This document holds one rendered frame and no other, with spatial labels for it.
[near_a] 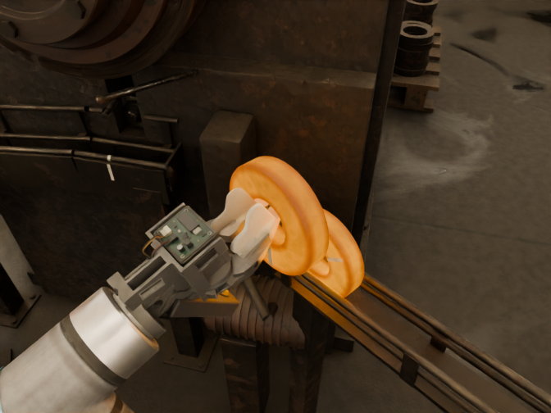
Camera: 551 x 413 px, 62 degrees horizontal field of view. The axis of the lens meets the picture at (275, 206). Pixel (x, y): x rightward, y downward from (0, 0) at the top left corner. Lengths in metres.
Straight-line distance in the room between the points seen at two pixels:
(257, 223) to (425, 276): 1.21
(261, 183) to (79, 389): 0.28
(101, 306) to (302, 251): 0.22
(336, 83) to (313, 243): 0.37
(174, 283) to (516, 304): 1.37
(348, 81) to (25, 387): 0.63
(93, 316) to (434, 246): 1.45
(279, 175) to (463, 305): 1.20
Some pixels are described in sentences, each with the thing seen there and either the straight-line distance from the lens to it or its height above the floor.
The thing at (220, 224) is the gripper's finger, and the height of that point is 0.87.
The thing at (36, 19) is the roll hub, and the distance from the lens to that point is 0.74.
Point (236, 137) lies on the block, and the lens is 0.80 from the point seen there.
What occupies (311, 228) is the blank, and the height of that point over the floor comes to 0.88.
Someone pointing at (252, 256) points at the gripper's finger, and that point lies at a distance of 0.52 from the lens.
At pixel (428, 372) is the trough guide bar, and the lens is 0.66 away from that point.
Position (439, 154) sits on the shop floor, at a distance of 2.23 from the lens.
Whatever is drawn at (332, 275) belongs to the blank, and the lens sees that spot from 0.71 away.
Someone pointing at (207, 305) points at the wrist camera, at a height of 0.80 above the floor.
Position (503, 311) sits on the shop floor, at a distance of 1.68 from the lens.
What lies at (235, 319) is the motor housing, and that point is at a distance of 0.90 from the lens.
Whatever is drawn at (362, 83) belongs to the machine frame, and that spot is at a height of 0.87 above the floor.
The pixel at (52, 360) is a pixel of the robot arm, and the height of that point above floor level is 0.85.
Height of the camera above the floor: 1.25
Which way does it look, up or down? 43 degrees down
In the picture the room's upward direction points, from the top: straight up
